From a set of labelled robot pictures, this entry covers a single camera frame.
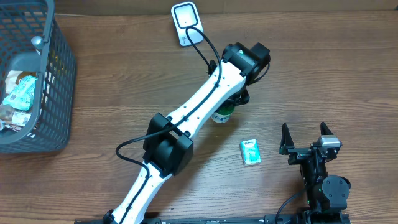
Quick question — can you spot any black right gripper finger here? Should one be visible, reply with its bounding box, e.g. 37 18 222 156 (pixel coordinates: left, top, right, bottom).
279 123 295 155
320 122 333 136

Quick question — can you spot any green lid jar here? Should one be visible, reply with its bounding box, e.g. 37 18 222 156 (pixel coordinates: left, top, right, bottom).
211 105 234 123

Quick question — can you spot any teal Kleenex tissue pack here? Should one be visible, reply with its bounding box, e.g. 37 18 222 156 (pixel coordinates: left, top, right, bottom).
240 139 262 166

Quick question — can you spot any silver capped amber bottle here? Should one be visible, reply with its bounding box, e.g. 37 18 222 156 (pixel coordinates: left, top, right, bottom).
30 36 44 51

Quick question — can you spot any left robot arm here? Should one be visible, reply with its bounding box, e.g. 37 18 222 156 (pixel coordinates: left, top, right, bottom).
102 42 271 223

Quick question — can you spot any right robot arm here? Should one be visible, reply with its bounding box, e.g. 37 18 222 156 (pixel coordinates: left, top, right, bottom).
274 122 351 223

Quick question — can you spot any white barcode scanner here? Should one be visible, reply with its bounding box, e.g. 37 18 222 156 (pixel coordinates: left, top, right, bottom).
170 1 203 47

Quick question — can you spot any grey plastic shopping basket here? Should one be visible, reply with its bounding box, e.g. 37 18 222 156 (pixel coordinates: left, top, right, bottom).
1 0 76 154

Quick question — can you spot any teal snack packet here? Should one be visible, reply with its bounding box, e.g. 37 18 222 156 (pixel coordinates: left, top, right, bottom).
3 75 37 111

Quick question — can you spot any brown snack packet with label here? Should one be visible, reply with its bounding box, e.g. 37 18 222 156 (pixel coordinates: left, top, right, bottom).
1 104 31 132

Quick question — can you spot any beige brown snack packet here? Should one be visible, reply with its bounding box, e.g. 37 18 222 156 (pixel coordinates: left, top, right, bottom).
5 70 37 94

